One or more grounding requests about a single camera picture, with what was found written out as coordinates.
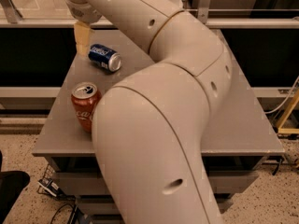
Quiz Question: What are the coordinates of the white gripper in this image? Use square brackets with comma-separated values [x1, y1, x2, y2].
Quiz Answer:
[66, 0, 102, 56]

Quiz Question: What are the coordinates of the blue pepsi can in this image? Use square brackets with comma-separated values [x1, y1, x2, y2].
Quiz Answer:
[88, 44, 121, 73]

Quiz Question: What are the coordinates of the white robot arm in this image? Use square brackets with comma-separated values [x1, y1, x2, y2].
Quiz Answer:
[67, 0, 232, 224]

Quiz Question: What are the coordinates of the red coca-cola can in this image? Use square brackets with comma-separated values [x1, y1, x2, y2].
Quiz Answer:
[71, 82, 102, 133]

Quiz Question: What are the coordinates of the metal window railing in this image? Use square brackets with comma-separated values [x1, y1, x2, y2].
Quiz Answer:
[0, 0, 299, 29]

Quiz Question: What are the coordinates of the black chair seat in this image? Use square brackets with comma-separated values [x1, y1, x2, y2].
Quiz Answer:
[0, 151, 30, 224]

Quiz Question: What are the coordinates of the grey drawer cabinet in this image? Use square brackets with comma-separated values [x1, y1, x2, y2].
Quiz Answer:
[34, 30, 282, 224]

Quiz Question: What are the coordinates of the wire basket with items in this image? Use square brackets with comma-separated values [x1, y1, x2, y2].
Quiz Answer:
[37, 164, 65, 200]

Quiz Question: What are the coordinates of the black floor cable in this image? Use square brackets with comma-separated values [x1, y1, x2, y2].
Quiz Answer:
[50, 203, 78, 224]

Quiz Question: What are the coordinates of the white cable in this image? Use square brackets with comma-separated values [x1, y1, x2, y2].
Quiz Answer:
[264, 77, 299, 116]

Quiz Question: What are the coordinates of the yellow metal frame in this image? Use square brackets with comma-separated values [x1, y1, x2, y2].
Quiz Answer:
[276, 90, 299, 134]

